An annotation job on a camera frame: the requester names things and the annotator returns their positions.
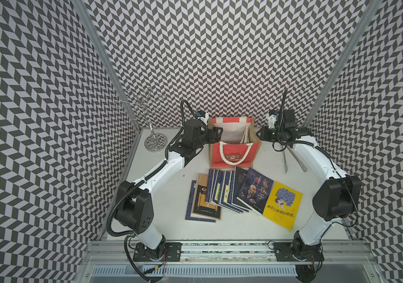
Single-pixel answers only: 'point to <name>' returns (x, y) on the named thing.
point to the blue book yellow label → (210, 192)
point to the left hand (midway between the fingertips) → (218, 130)
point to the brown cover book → (201, 209)
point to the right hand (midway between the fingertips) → (260, 135)
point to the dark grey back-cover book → (240, 172)
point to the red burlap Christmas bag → (239, 146)
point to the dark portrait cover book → (254, 190)
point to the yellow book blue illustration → (283, 204)
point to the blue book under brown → (190, 206)
